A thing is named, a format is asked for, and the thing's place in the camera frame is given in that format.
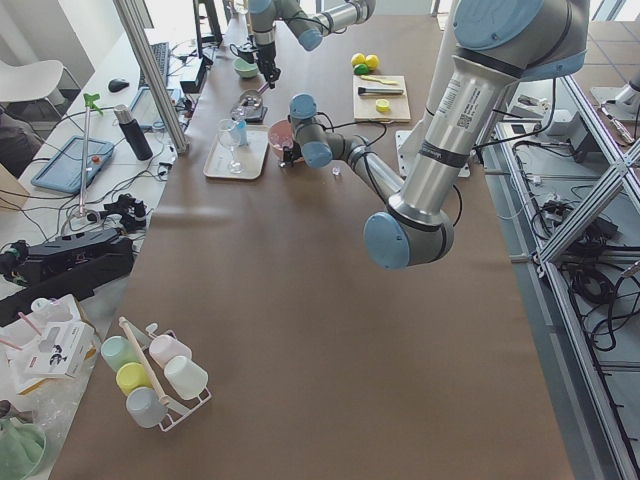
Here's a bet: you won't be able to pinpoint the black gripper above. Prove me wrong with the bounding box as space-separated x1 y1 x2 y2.
280 142 303 168
236 30 281 89

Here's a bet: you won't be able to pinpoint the pink bowl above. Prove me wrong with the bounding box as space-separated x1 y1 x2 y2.
268 119 303 163

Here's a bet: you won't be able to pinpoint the stainless steel ice scoop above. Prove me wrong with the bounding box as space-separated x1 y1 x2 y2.
238 87 268 110

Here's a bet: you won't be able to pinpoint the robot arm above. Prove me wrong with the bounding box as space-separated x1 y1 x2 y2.
289 1 589 269
232 0 376 89

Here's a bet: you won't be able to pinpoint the ice cubes in scoop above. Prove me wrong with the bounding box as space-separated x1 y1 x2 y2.
231 97 263 118

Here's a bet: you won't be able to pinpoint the light blue plastic cup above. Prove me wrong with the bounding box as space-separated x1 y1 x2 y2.
234 119 248 146

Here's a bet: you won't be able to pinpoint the pink plastic cup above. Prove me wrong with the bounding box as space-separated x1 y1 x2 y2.
149 334 192 368

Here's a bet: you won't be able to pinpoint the white plastic cup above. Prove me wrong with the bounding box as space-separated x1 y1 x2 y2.
164 355 209 400

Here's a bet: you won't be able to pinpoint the green plastic cup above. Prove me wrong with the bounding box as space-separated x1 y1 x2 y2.
100 336 137 373

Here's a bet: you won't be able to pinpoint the yellow plastic cup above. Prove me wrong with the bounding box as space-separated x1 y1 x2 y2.
116 362 152 396

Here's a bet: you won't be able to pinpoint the grey plastic cup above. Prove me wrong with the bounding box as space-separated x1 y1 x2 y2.
126 387 167 428

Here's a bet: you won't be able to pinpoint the pale green bowl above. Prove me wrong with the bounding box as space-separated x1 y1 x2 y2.
233 58 259 79

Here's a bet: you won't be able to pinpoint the folded grey cloth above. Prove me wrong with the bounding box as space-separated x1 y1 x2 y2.
231 105 268 124

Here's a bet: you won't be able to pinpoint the cream rabbit serving tray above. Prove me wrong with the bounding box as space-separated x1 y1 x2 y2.
203 123 271 181

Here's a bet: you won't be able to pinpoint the clear wine glass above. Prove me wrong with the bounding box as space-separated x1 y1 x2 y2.
218 118 243 174

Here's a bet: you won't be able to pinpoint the upper whole yellow lemon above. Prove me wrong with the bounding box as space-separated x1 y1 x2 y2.
351 52 366 67

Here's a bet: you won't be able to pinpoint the whole yellow lemon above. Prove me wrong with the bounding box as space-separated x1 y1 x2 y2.
353 64 370 76
351 52 366 67

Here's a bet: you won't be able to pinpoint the lower whole yellow lemon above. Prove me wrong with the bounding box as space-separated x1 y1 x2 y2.
353 64 370 76

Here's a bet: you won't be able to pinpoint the steel muddler black tip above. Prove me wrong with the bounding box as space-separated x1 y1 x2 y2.
357 86 404 96

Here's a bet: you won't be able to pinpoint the yellow plastic knife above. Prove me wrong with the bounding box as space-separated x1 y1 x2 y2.
360 75 399 85

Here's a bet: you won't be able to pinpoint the green lime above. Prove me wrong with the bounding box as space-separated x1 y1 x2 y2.
365 54 380 71

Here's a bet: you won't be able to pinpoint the bamboo cutting board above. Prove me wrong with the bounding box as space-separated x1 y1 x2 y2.
353 75 411 123

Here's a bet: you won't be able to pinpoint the half lemon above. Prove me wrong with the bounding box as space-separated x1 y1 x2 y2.
376 99 390 112

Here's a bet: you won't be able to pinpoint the black keyboard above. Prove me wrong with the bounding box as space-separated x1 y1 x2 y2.
150 42 170 86

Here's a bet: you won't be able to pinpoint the blue teach pendant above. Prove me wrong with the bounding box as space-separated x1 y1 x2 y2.
31 135 115 194
130 86 162 132

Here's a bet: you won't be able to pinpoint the black water bottle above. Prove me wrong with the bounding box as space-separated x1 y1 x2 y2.
114 104 153 161

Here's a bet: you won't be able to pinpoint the black computer mouse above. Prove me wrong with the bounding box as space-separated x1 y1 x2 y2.
107 78 129 93

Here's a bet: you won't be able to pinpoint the white chair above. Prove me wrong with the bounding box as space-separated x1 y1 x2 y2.
1 60 66 118

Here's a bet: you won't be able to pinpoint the white product box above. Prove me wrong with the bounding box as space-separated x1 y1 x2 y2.
24 321 94 379

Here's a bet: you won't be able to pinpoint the white wire cup rack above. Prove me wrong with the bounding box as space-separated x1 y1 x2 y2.
118 316 214 433

